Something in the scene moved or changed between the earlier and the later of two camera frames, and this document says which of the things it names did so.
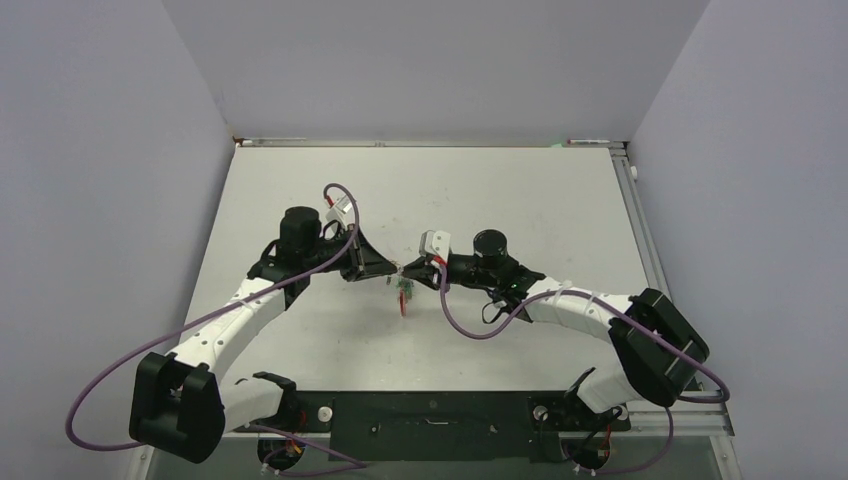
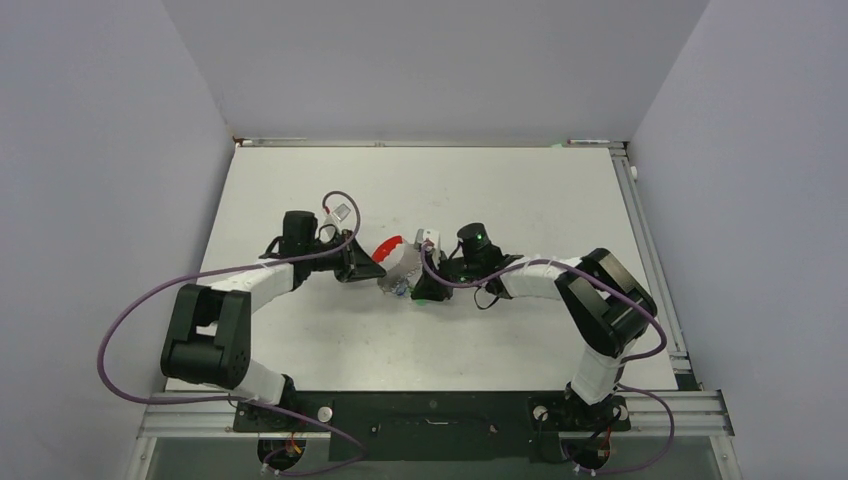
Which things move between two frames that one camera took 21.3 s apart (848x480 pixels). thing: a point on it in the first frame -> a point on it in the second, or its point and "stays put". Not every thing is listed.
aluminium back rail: x=424 y=142 stays put
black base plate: x=444 y=426 stays put
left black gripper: x=364 y=262 stays put
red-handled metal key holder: x=403 y=299 -> x=400 y=261
